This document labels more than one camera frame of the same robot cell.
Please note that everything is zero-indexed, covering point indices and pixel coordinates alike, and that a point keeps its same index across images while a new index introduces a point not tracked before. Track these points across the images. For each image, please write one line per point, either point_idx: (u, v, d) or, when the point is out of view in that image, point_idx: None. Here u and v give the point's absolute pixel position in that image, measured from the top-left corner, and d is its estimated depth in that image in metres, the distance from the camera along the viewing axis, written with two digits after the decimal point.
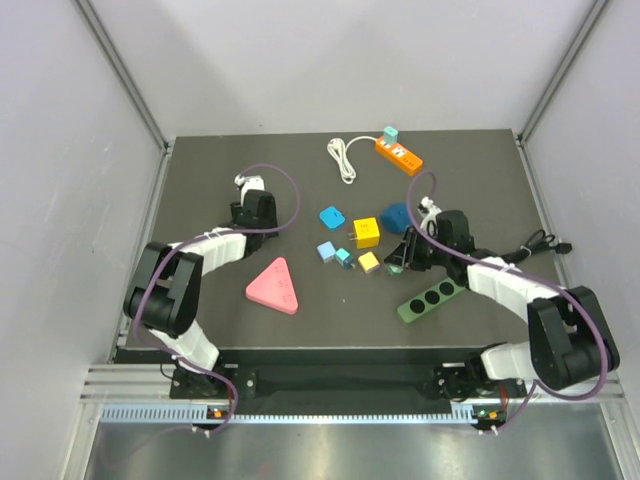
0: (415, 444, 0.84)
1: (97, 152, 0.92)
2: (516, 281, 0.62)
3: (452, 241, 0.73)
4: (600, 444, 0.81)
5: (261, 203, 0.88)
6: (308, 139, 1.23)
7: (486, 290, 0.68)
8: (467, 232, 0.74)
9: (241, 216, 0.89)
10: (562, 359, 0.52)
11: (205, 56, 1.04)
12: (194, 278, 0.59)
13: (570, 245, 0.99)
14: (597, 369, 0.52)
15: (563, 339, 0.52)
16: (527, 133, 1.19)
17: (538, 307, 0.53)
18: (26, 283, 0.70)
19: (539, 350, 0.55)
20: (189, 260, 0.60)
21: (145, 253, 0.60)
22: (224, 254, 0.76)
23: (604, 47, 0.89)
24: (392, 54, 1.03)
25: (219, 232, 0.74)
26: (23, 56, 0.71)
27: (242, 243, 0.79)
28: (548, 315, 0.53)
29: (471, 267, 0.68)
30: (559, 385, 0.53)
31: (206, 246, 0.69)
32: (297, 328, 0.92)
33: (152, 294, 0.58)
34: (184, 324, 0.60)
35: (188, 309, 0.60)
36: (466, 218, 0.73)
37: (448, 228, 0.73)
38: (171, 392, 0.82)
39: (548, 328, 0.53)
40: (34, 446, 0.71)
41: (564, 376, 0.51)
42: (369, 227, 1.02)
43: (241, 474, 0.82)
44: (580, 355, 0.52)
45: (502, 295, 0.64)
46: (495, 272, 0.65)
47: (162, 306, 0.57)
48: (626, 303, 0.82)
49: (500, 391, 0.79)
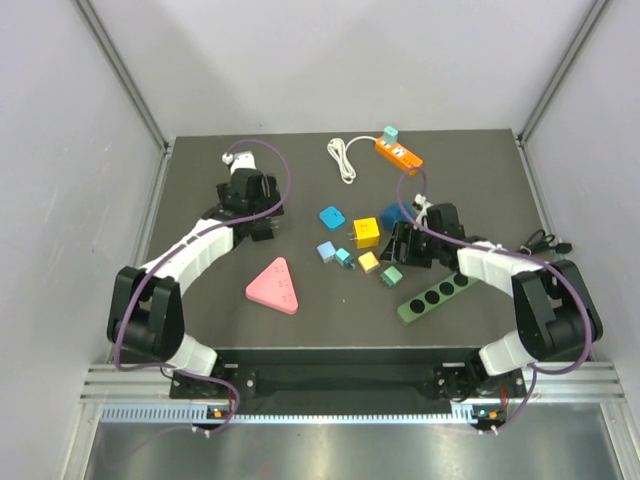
0: (415, 444, 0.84)
1: (97, 152, 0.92)
2: (503, 259, 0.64)
3: (443, 229, 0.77)
4: (600, 444, 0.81)
5: (250, 185, 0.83)
6: (308, 138, 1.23)
7: (476, 273, 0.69)
8: (457, 221, 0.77)
9: (228, 201, 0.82)
10: (546, 330, 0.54)
11: (205, 55, 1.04)
12: (171, 307, 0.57)
13: (570, 245, 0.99)
14: (581, 338, 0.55)
15: (547, 309, 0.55)
16: (527, 132, 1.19)
17: (522, 279, 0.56)
18: (26, 283, 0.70)
19: (524, 321, 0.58)
20: (164, 286, 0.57)
21: (121, 285, 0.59)
22: (209, 256, 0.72)
23: (603, 47, 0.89)
24: (392, 54, 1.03)
25: (199, 236, 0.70)
26: (23, 57, 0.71)
27: (229, 234, 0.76)
28: (531, 287, 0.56)
29: (460, 251, 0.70)
30: (544, 354, 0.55)
31: (182, 258, 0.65)
32: (296, 328, 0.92)
33: (133, 321, 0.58)
34: (169, 346, 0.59)
35: (171, 334, 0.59)
36: (455, 207, 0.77)
37: (437, 217, 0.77)
38: (171, 392, 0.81)
39: (532, 299, 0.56)
40: (34, 446, 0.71)
41: (549, 345, 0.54)
42: (369, 227, 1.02)
43: (241, 474, 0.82)
44: (564, 326, 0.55)
45: (489, 274, 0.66)
46: (483, 253, 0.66)
47: (142, 335, 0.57)
48: (626, 302, 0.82)
49: (500, 392, 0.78)
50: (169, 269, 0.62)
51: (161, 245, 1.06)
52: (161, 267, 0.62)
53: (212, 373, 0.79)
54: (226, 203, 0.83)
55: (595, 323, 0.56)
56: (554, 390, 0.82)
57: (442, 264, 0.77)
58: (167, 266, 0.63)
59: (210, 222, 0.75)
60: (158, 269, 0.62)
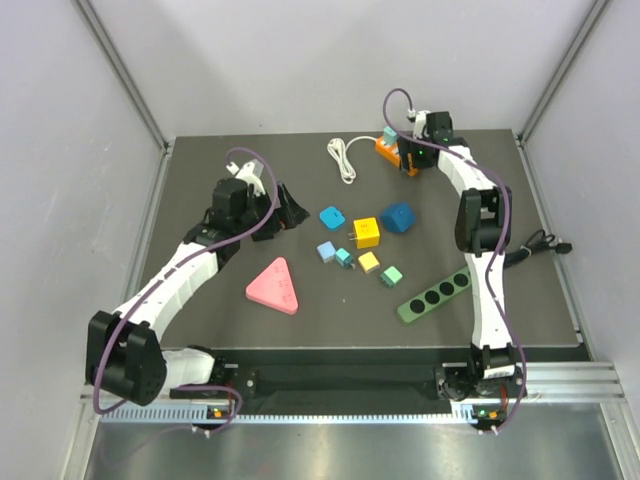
0: (416, 444, 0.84)
1: (97, 153, 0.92)
2: (467, 170, 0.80)
3: (434, 130, 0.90)
4: (600, 444, 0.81)
5: (235, 201, 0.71)
6: (308, 139, 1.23)
7: (447, 171, 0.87)
8: (448, 124, 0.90)
9: (211, 218, 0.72)
10: (470, 232, 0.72)
11: (204, 54, 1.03)
12: (148, 354, 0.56)
13: (570, 245, 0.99)
14: (493, 243, 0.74)
15: (477, 219, 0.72)
16: (527, 133, 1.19)
17: (467, 196, 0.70)
18: (27, 284, 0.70)
19: (459, 222, 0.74)
20: (140, 334, 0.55)
21: (93, 334, 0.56)
22: (191, 284, 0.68)
23: (603, 47, 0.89)
24: (392, 54, 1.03)
25: (178, 266, 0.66)
26: (23, 57, 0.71)
27: (213, 259, 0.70)
28: (472, 203, 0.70)
29: (442, 153, 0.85)
30: (463, 247, 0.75)
31: (159, 298, 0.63)
32: (296, 328, 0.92)
33: (112, 363, 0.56)
34: (151, 388, 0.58)
35: (153, 376, 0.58)
36: (447, 112, 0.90)
37: (431, 120, 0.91)
38: (171, 392, 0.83)
39: (469, 210, 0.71)
40: (34, 446, 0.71)
41: (467, 243, 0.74)
42: (369, 227, 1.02)
43: (241, 474, 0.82)
44: (484, 233, 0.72)
45: (454, 178, 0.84)
46: (457, 161, 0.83)
47: (121, 379, 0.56)
48: (626, 303, 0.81)
49: (500, 391, 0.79)
50: (144, 313, 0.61)
51: (161, 245, 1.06)
52: (136, 311, 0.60)
53: (213, 373, 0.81)
54: (210, 220, 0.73)
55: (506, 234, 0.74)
56: (554, 390, 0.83)
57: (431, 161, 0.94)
58: (143, 307, 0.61)
59: (190, 250, 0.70)
60: (133, 314, 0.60)
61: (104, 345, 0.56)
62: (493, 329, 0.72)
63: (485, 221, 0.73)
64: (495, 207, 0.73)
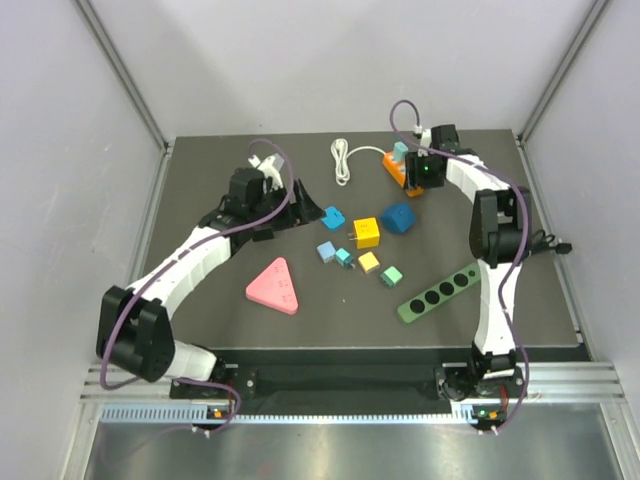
0: (415, 444, 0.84)
1: (97, 153, 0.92)
2: (479, 176, 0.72)
3: (440, 143, 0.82)
4: (600, 444, 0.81)
5: (251, 188, 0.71)
6: (308, 139, 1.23)
7: (456, 180, 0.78)
8: (455, 137, 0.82)
9: (227, 205, 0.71)
10: (487, 235, 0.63)
11: (205, 55, 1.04)
12: (159, 332, 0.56)
13: (570, 245, 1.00)
14: (515, 250, 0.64)
15: (494, 221, 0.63)
16: (527, 133, 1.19)
17: (480, 195, 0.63)
18: (27, 284, 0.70)
19: (475, 226, 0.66)
20: (152, 310, 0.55)
21: (105, 306, 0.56)
22: (204, 268, 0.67)
23: (603, 47, 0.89)
24: (392, 54, 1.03)
25: (192, 248, 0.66)
26: (24, 57, 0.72)
27: (226, 244, 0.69)
28: (486, 204, 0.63)
29: (450, 160, 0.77)
30: (481, 256, 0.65)
31: (172, 277, 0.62)
32: (297, 328, 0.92)
33: (122, 338, 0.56)
34: (156, 366, 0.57)
35: (160, 354, 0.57)
36: (453, 124, 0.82)
37: (437, 133, 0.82)
38: (171, 392, 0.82)
39: (483, 211, 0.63)
40: (34, 447, 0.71)
41: (484, 249, 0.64)
42: (369, 227, 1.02)
43: (241, 474, 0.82)
44: (502, 236, 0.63)
45: (466, 186, 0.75)
46: (467, 168, 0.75)
47: (130, 354, 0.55)
48: (626, 302, 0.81)
49: (500, 391, 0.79)
50: (158, 290, 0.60)
51: (162, 245, 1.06)
52: (149, 287, 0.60)
53: (212, 374, 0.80)
54: (225, 207, 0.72)
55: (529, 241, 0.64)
56: (553, 390, 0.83)
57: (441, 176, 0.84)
58: (156, 284, 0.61)
59: (205, 232, 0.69)
60: (146, 290, 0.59)
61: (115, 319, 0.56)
62: (502, 339, 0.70)
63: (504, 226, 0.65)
64: (512, 210, 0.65)
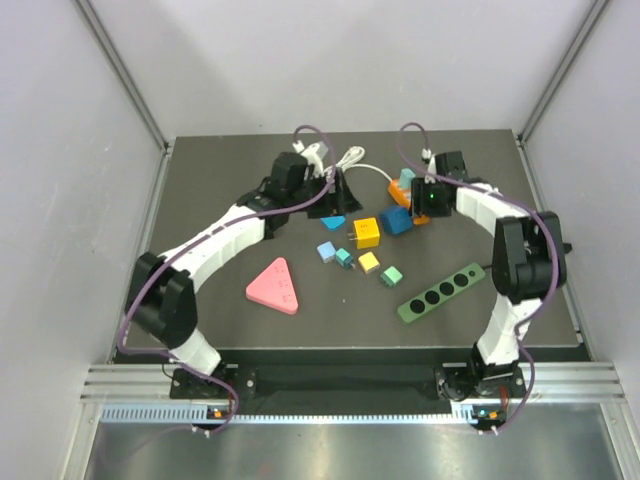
0: (415, 444, 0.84)
1: (97, 153, 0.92)
2: (496, 204, 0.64)
3: (446, 172, 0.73)
4: (600, 444, 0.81)
5: (293, 173, 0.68)
6: (314, 136, 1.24)
7: (468, 210, 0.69)
8: (463, 166, 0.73)
9: (267, 186, 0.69)
10: (514, 268, 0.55)
11: (205, 54, 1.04)
12: (184, 301, 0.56)
13: (570, 244, 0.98)
14: (546, 285, 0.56)
15: (521, 252, 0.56)
16: (527, 133, 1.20)
17: (504, 222, 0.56)
18: (27, 284, 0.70)
19: (498, 261, 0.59)
20: (179, 279, 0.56)
21: (138, 269, 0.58)
22: (236, 247, 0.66)
23: (603, 47, 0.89)
24: (392, 54, 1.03)
25: (226, 225, 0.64)
26: (24, 57, 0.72)
27: (260, 227, 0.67)
28: (511, 232, 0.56)
29: (460, 189, 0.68)
30: (510, 294, 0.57)
31: (204, 251, 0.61)
32: (297, 328, 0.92)
33: (149, 302, 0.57)
34: (178, 334, 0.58)
35: (182, 323, 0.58)
36: (461, 151, 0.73)
37: (442, 160, 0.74)
38: (171, 392, 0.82)
39: (509, 240, 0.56)
40: (34, 447, 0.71)
41: (513, 286, 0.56)
42: (369, 227, 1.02)
43: (241, 474, 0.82)
44: (530, 269, 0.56)
45: (481, 216, 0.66)
46: (481, 195, 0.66)
47: (154, 318, 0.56)
48: (627, 302, 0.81)
49: (500, 391, 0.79)
50: (188, 262, 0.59)
51: (162, 245, 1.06)
52: (179, 258, 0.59)
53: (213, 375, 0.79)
54: (265, 189, 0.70)
55: (562, 274, 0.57)
56: (554, 390, 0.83)
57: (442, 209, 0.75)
58: (187, 256, 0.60)
59: (242, 212, 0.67)
60: (177, 260, 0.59)
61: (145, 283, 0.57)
62: (510, 352, 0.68)
63: (531, 257, 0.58)
64: (538, 238, 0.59)
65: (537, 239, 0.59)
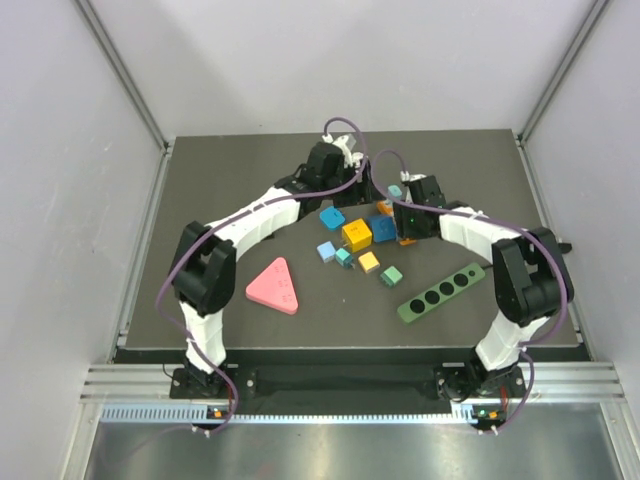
0: (415, 444, 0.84)
1: (97, 152, 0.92)
2: (485, 226, 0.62)
3: (423, 199, 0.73)
4: (600, 444, 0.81)
5: (329, 161, 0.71)
6: (314, 136, 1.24)
7: (457, 238, 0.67)
8: (438, 191, 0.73)
9: (302, 172, 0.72)
10: (522, 293, 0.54)
11: (205, 55, 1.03)
12: (227, 269, 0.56)
13: (570, 244, 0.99)
14: (554, 304, 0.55)
15: (524, 273, 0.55)
16: (527, 133, 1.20)
17: (501, 247, 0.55)
18: (27, 285, 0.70)
19: (502, 286, 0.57)
20: (223, 248, 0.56)
21: (186, 235, 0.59)
22: (272, 226, 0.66)
23: (604, 47, 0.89)
24: (392, 54, 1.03)
25: (266, 203, 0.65)
26: (24, 57, 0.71)
27: (295, 208, 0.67)
28: (510, 255, 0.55)
29: (443, 216, 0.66)
30: (521, 320, 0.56)
31: (245, 225, 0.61)
32: (296, 328, 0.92)
33: (192, 270, 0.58)
34: (217, 303, 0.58)
35: (220, 294, 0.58)
36: (434, 177, 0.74)
37: (418, 189, 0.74)
38: (171, 392, 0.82)
39: (510, 264, 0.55)
40: (34, 446, 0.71)
41: (524, 311, 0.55)
42: (360, 230, 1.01)
43: (241, 474, 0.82)
44: (536, 290, 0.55)
45: (471, 242, 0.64)
46: (466, 221, 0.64)
47: (194, 285, 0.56)
48: (627, 302, 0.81)
49: (500, 391, 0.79)
50: (230, 233, 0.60)
51: (162, 245, 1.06)
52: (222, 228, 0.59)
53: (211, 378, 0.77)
54: (300, 176, 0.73)
55: (567, 288, 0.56)
56: (554, 390, 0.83)
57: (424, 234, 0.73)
58: (229, 228, 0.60)
59: (279, 193, 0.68)
60: (219, 230, 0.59)
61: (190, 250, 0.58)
62: (509, 361, 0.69)
63: (534, 277, 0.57)
64: (535, 256, 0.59)
65: (535, 257, 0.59)
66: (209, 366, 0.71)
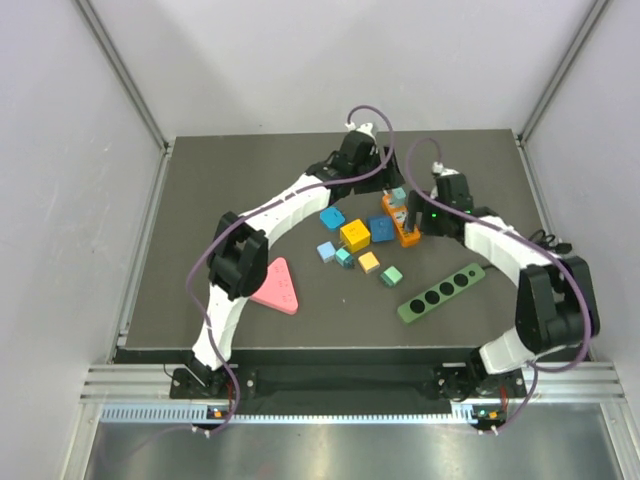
0: (415, 444, 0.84)
1: (97, 153, 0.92)
2: (512, 244, 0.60)
3: (450, 199, 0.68)
4: (600, 444, 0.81)
5: (363, 147, 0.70)
6: (314, 136, 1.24)
7: (480, 247, 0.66)
8: (467, 192, 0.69)
9: (335, 159, 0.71)
10: (545, 326, 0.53)
11: (205, 55, 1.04)
12: (260, 257, 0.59)
13: (570, 244, 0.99)
14: (576, 337, 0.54)
15: (550, 305, 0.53)
16: (527, 132, 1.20)
17: (530, 275, 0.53)
18: (27, 284, 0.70)
19: (523, 314, 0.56)
20: (257, 239, 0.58)
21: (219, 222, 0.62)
22: (303, 213, 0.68)
23: (603, 47, 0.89)
24: (392, 54, 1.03)
25: (299, 191, 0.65)
26: (23, 57, 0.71)
27: (326, 195, 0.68)
28: (537, 285, 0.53)
29: (470, 224, 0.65)
30: (539, 350, 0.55)
31: (277, 215, 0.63)
32: (296, 328, 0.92)
33: (228, 255, 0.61)
34: (251, 285, 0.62)
35: (254, 278, 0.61)
36: (465, 177, 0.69)
37: (445, 186, 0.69)
38: (171, 392, 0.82)
39: (536, 294, 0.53)
40: (34, 447, 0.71)
41: (544, 344, 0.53)
42: (358, 230, 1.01)
43: (241, 474, 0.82)
44: (561, 323, 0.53)
45: (495, 256, 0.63)
46: (494, 233, 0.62)
47: (230, 270, 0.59)
48: (627, 302, 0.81)
49: (500, 391, 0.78)
50: (262, 223, 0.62)
51: (162, 245, 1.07)
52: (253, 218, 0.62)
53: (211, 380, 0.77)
54: (333, 162, 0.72)
55: (592, 322, 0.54)
56: (553, 390, 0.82)
57: (446, 235, 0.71)
58: (261, 218, 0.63)
59: (310, 180, 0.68)
60: (251, 219, 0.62)
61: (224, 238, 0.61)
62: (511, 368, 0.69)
63: (560, 307, 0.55)
64: (563, 284, 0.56)
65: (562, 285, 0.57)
66: (218, 361, 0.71)
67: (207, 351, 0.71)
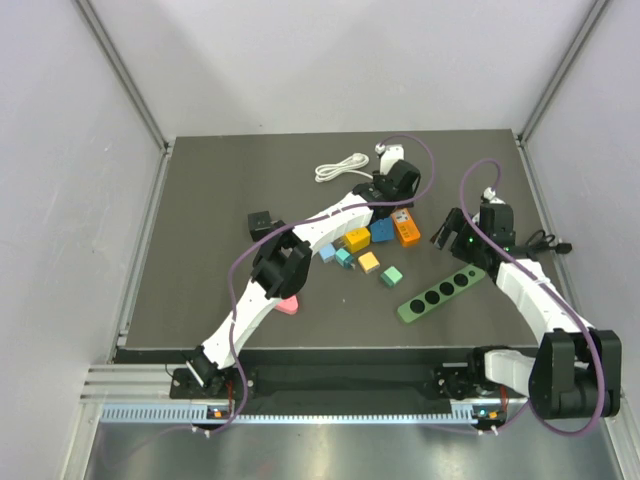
0: (415, 444, 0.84)
1: (98, 152, 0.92)
2: (544, 300, 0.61)
3: (491, 231, 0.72)
4: (601, 444, 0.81)
5: (407, 178, 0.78)
6: (314, 136, 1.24)
7: (510, 288, 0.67)
8: (510, 227, 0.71)
9: (380, 182, 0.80)
10: (557, 394, 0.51)
11: (206, 55, 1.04)
12: (303, 266, 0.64)
13: (570, 245, 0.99)
14: (587, 412, 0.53)
15: (568, 377, 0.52)
16: (527, 133, 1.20)
17: (553, 340, 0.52)
18: (26, 285, 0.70)
19: (537, 375, 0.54)
20: (302, 249, 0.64)
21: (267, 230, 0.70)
22: (345, 229, 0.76)
23: (603, 48, 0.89)
24: (392, 54, 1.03)
25: (343, 209, 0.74)
26: (23, 56, 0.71)
27: (368, 215, 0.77)
28: (559, 353, 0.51)
29: (504, 264, 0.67)
30: (544, 415, 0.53)
31: (322, 227, 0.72)
32: (297, 328, 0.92)
33: (273, 260, 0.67)
34: (291, 289, 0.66)
35: (295, 282, 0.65)
36: (512, 211, 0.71)
37: (490, 216, 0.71)
38: (171, 392, 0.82)
39: (556, 362, 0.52)
40: (33, 447, 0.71)
41: (553, 411, 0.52)
42: (359, 230, 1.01)
43: (241, 474, 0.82)
44: (575, 394, 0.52)
45: (523, 302, 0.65)
46: (528, 281, 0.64)
47: (275, 273, 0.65)
48: (627, 303, 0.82)
49: (500, 391, 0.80)
50: (309, 235, 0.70)
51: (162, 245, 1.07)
52: (302, 228, 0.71)
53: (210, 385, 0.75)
54: (378, 184, 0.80)
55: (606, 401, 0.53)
56: None
57: (479, 262, 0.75)
58: (308, 228, 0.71)
59: (357, 200, 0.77)
60: (301, 230, 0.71)
61: (272, 242, 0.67)
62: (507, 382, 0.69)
63: (577, 377, 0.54)
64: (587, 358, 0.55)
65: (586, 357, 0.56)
66: (227, 358, 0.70)
67: (218, 347, 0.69)
